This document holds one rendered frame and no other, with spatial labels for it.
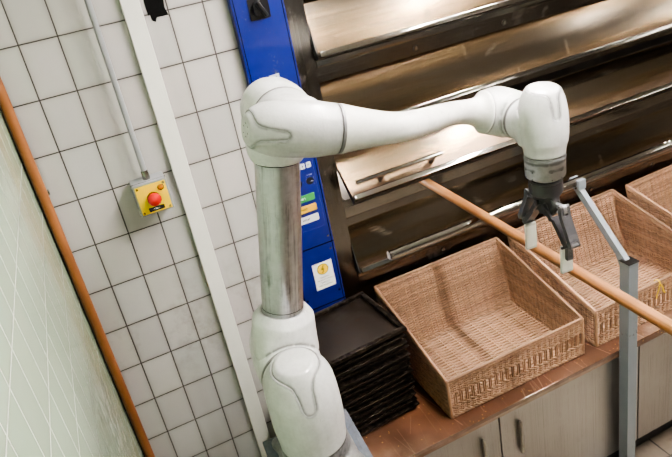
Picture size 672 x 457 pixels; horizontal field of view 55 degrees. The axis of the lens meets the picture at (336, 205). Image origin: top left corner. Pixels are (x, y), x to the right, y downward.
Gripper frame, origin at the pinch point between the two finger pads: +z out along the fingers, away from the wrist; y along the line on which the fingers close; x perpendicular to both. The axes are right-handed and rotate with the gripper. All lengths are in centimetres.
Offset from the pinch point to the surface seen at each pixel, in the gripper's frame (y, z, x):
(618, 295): 10.6, 9.7, 11.2
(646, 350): -34, 77, 64
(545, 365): -36, 68, 23
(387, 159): -81, -2, -6
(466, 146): -79, 1, 24
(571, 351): -37, 67, 34
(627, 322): -28, 56, 49
